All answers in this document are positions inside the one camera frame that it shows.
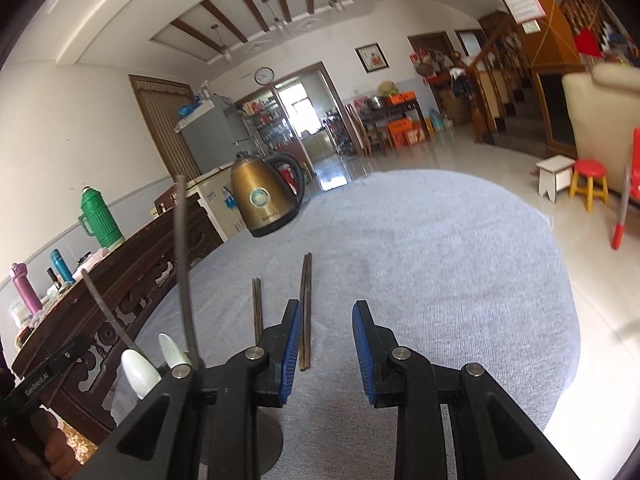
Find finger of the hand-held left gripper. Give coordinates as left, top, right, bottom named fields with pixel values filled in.
left=47, top=335, right=91, bottom=367

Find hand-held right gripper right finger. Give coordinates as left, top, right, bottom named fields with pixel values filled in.
left=351, top=300, right=581, bottom=480

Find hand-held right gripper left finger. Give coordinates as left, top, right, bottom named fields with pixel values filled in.
left=75, top=299, right=306, bottom=480

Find large white ceramic spoon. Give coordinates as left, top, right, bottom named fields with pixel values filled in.
left=121, top=349, right=162, bottom=401

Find dark grey utensil holder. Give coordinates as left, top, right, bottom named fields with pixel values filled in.
left=250, top=404, right=284, bottom=477

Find person's left hand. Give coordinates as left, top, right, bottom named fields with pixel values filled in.
left=30, top=407, right=68, bottom=467

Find pink water bottle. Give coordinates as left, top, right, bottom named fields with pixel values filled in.
left=10, top=262, right=44, bottom=316

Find golden patterned bag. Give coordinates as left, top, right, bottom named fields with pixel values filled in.
left=65, top=420, right=99, bottom=462

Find teal water bottle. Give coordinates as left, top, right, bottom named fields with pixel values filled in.
left=49, top=249, right=76, bottom=283

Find carved wooden sideboard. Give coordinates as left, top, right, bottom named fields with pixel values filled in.
left=10, top=205, right=226, bottom=446

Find green thermos jug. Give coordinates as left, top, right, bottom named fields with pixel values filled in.
left=77, top=186, right=125, bottom=250

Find bronze electric kettle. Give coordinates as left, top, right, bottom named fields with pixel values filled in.
left=230, top=152, right=307, bottom=239

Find white chest freezer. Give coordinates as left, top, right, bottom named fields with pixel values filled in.
left=187, top=165, right=251, bottom=242

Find wooden dining chair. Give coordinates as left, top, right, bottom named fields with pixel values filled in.
left=347, top=105, right=374, bottom=157
left=154, top=192, right=181, bottom=217

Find orange carton box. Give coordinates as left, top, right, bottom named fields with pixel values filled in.
left=387, top=120, right=416, bottom=149

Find kitchen shelf with bottles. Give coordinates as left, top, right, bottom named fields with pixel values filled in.
left=240, top=97, right=296, bottom=161

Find grey refrigerator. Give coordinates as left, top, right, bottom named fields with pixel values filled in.
left=175, top=95, right=261, bottom=173

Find brown door with curtain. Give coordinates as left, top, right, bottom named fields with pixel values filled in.
left=128, top=74, right=203, bottom=181

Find dark wooden side table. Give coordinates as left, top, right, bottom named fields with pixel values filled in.
left=357, top=97, right=427, bottom=155

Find white wooden stool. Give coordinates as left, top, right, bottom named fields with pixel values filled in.
left=535, top=156, right=576, bottom=204

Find red plastic chair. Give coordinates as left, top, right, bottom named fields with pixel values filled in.
left=610, top=127, right=640, bottom=251

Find red and yellow stool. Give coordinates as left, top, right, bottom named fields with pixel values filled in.
left=569, top=159, right=611, bottom=212

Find wooden staircase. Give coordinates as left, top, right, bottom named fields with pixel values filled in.
left=470, top=10, right=586, bottom=147

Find brown wooden door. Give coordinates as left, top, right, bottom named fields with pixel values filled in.
left=408, top=31, right=454, bottom=86

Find cream sofa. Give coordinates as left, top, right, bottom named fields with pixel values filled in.
left=561, top=62, right=640, bottom=196

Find framed wall picture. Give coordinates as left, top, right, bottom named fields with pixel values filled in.
left=355, top=43, right=390, bottom=74

